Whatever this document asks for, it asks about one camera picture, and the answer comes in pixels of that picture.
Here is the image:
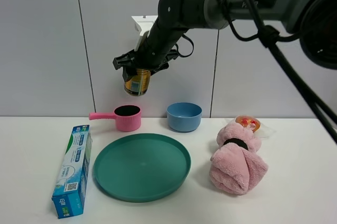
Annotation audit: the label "wrapped orange snack packet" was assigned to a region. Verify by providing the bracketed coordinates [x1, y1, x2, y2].
[225, 115, 276, 139]

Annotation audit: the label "green round plate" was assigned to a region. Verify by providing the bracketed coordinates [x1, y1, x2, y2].
[93, 133, 191, 203]

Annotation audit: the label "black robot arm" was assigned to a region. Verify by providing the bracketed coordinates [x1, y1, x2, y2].
[113, 0, 336, 81]

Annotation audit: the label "blue plastic bowl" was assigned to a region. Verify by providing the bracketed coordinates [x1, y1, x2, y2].
[166, 102, 202, 132]

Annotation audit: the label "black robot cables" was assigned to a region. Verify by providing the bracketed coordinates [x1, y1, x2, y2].
[176, 0, 337, 144]

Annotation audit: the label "blue toothpaste box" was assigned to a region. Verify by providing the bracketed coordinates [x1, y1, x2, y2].
[52, 125, 92, 219]

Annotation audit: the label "pink fluffy towel bundle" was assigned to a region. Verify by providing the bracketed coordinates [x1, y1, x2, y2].
[209, 122, 269, 195]

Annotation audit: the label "gold drink can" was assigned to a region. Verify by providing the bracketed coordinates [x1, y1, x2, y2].
[124, 69, 151, 96]

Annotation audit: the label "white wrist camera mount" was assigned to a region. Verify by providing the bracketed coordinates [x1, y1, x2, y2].
[132, 15, 157, 51]

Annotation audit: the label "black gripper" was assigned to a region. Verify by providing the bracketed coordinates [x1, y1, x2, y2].
[113, 18, 188, 82]

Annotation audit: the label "pink saucepan with handle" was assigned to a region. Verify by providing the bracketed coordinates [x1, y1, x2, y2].
[88, 105, 142, 132]

